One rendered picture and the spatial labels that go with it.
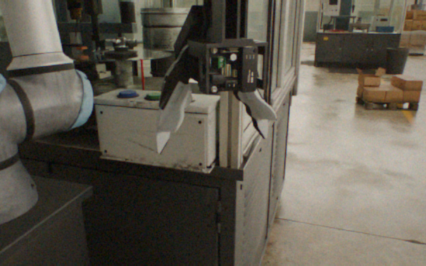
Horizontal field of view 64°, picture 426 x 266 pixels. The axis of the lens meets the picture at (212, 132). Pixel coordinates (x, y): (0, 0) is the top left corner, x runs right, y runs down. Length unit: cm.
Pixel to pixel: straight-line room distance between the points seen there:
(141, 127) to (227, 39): 45
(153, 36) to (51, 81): 121
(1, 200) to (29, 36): 28
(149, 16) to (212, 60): 149
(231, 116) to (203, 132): 7
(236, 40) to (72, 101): 42
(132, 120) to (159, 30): 109
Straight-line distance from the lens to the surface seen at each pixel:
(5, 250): 62
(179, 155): 76
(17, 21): 71
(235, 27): 37
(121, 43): 119
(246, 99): 45
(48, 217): 67
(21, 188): 69
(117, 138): 82
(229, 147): 77
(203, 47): 36
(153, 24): 184
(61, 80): 69
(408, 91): 459
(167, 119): 41
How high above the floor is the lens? 108
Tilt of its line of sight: 19 degrees down
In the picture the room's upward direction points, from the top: straight up
